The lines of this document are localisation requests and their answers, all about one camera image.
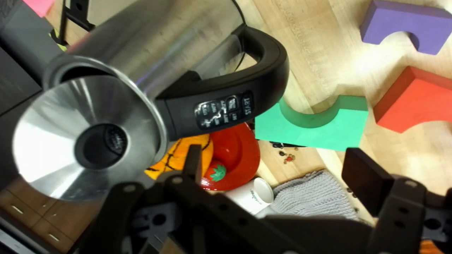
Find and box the stainless steel electric kettle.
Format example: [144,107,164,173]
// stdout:
[11,0,289,203]

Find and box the large green foam block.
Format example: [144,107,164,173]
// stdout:
[253,94,370,152]

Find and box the orange pumpkin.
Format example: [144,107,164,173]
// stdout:
[142,132,216,182]

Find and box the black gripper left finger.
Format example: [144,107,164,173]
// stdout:
[182,142,205,183]

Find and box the red foam block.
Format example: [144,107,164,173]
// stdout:
[373,64,452,134]

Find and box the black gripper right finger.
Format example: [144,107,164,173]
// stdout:
[340,146,397,218]

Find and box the red plate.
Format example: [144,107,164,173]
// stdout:
[202,122,261,191]

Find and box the white paper roll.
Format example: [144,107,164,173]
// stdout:
[231,174,277,217]

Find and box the purple foam block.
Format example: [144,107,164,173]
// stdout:
[360,0,452,55]

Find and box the grey knitted cloth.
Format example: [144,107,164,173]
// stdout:
[263,167,364,222]

